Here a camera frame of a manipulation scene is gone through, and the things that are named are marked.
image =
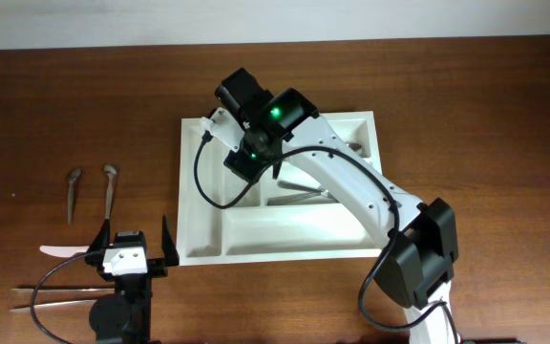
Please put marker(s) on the small steel teaspoon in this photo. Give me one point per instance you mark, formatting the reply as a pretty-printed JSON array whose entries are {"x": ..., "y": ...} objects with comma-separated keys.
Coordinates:
[
  {"x": 111, "y": 172},
  {"x": 72, "y": 179}
]

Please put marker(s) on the steel spoon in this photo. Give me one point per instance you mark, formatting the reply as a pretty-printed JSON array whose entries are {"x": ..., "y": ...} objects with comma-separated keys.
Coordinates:
[{"x": 356, "y": 148}]

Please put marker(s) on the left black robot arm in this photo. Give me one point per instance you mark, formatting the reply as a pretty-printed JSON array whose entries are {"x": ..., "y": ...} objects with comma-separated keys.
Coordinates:
[{"x": 124, "y": 316}]

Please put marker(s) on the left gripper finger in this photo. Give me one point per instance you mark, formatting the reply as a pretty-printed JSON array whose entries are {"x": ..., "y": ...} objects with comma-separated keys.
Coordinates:
[
  {"x": 102, "y": 239},
  {"x": 168, "y": 247}
]

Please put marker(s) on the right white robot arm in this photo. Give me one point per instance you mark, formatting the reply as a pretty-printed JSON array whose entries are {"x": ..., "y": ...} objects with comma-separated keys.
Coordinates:
[{"x": 408, "y": 287}]

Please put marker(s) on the steel fork in tray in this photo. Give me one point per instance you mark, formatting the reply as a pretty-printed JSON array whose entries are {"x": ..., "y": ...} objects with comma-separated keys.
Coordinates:
[{"x": 299, "y": 187}]

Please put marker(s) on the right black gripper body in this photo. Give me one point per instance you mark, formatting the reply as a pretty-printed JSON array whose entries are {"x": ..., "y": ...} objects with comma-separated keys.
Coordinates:
[{"x": 249, "y": 159}]

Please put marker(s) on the steel fork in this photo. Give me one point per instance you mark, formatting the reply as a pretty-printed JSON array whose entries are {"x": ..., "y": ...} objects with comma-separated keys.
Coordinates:
[
  {"x": 299, "y": 187},
  {"x": 292, "y": 199}
]

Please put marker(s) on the white plastic knife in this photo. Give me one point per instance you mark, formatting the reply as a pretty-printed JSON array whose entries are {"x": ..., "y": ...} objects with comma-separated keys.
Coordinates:
[{"x": 63, "y": 252}]

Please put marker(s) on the white plastic cutlery tray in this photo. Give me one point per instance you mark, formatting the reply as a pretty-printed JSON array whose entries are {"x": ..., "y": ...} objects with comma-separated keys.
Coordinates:
[{"x": 253, "y": 231}]

